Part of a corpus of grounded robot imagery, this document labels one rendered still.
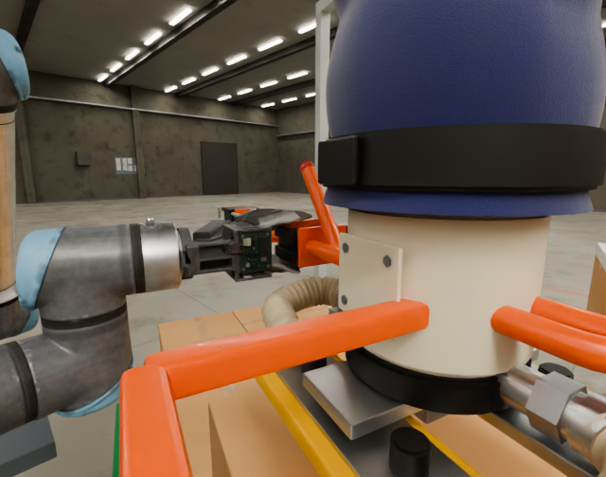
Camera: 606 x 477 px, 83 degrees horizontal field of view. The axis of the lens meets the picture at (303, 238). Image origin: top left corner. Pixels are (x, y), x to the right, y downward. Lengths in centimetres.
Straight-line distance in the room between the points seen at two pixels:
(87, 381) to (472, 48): 48
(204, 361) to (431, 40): 23
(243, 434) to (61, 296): 32
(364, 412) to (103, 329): 31
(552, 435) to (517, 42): 26
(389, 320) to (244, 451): 37
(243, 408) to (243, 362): 44
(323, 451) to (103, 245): 31
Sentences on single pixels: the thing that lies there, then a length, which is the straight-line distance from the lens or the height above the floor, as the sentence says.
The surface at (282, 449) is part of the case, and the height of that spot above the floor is 95.
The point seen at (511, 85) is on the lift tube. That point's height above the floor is 138.
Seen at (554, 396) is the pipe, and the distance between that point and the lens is 31.
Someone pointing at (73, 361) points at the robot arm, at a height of 113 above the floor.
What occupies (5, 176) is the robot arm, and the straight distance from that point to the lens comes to 91.
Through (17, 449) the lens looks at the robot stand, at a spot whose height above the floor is 75.
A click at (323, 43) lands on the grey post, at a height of 278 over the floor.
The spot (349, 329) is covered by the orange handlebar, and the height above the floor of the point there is 123.
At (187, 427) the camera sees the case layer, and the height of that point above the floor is 54.
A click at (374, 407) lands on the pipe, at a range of 31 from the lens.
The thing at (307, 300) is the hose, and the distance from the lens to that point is 47.
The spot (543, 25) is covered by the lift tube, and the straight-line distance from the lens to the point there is 27.
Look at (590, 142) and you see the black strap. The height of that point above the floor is 135.
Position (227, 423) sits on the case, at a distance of 62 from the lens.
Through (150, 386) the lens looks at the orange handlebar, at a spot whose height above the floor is 124.
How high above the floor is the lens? 133
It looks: 11 degrees down
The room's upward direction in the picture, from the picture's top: straight up
